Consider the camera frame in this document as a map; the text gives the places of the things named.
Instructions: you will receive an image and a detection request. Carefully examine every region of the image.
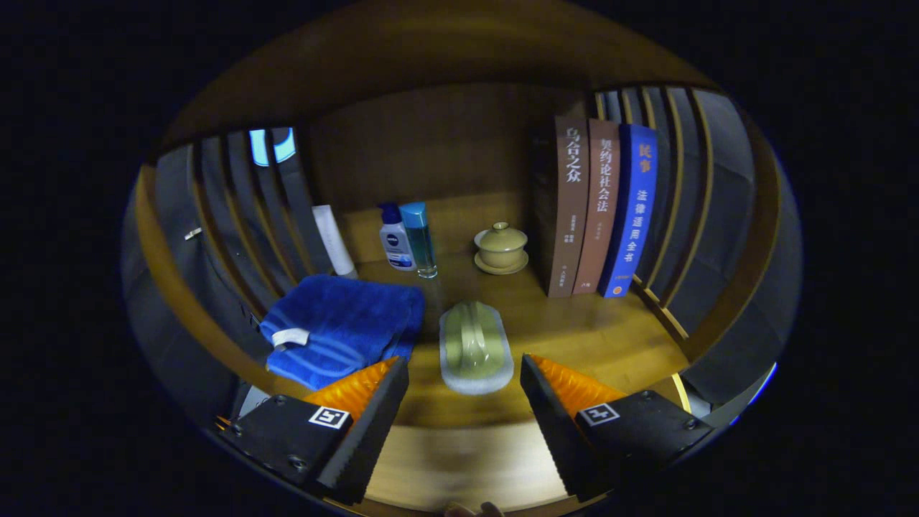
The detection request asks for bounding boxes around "blue folded towel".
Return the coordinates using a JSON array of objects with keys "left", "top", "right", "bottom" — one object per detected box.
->
[{"left": 258, "top": 274, "right": 426, "bottom": 391}]

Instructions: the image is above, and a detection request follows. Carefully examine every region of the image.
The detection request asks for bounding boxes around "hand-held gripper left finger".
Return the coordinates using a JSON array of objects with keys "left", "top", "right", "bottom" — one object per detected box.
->
[{"left": 215, "top": 357, "right": 410, "bottom": 506}]

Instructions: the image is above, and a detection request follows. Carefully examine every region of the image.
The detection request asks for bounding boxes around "white tube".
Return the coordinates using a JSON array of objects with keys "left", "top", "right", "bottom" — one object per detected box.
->
[{"left": 312, "top": 205, "right": 358, "bottom": 279}]

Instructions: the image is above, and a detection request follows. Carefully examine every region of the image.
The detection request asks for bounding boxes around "dark brown book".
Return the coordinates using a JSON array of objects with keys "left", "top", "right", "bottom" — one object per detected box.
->
[{"left": 535, "top": 117, "right": 591, "bottom": 299}]

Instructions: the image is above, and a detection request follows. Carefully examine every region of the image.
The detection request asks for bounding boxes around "green scrub brush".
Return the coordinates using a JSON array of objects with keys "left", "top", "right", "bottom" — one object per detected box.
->
[{"left": 439, "top": 302, "right": 515, "bottom": 396}]

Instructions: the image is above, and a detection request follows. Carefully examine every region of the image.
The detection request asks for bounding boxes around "brown wooden cabinet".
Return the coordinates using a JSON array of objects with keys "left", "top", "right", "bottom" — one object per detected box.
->
[{"left": 133, "top": 0, "right": 783, "bottom": 432}]

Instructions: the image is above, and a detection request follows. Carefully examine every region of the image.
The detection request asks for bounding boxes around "reddish brown book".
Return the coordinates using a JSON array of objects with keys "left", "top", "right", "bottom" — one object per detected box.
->
[{"left": 572, "top": 118, "right": 622, "bottom": 296}]

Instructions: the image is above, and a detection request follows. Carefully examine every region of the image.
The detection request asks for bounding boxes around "tan lidded teacup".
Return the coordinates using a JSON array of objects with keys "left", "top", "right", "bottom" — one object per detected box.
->
[{"left": 473, "top": 222, "right": 530, "bottom": 276}]

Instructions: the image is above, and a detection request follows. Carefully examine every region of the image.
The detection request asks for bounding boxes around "blue book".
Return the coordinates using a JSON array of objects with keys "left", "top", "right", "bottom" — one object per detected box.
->
[{"left": 600, "top": 124, "right": 659, "bottom": 299}]

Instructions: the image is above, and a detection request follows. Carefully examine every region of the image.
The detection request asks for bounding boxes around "white bottle with blue cap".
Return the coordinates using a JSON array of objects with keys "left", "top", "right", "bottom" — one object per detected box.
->
[{"left": 378, "top": 202, "right": 417, "bottom": 271}]

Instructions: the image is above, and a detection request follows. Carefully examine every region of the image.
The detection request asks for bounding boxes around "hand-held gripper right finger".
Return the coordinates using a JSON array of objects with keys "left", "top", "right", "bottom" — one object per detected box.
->
[{"left": 520, "top": 353, "right": 715, "bottom": 503}]

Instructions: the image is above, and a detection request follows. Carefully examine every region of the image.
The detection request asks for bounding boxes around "wooden drawer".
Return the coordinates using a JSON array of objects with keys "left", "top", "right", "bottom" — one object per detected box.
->
[{"left": 345, "top": 373, "right": 694, "bottom": 514}]

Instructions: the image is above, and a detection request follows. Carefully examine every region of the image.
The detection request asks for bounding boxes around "wooden countertop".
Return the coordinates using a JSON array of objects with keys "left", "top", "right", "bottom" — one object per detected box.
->
[{"left": 251, "top": 190, "right": 691, "bottom": 429}]

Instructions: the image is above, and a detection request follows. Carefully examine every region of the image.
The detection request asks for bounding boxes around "teal clear bottle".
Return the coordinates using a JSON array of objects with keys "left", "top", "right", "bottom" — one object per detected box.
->
[{"left": 399, "top": 202, "right": 439, "bottom": 279}]

